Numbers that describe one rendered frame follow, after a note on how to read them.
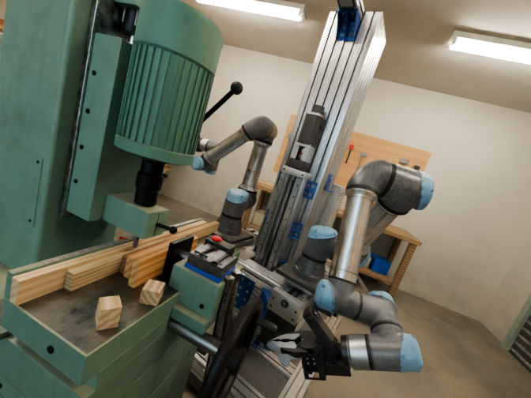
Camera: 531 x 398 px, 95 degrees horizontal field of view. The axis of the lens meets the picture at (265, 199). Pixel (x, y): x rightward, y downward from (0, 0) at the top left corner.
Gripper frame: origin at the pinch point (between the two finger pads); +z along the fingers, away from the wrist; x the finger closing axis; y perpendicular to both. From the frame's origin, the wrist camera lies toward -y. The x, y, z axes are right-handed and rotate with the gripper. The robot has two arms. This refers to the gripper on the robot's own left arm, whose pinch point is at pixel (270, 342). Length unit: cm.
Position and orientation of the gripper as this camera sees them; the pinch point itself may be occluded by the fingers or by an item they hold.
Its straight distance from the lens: 76.9
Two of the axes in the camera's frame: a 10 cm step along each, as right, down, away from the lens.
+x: 3.1, -0.8, 9.5
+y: 1.9, 9.8, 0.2
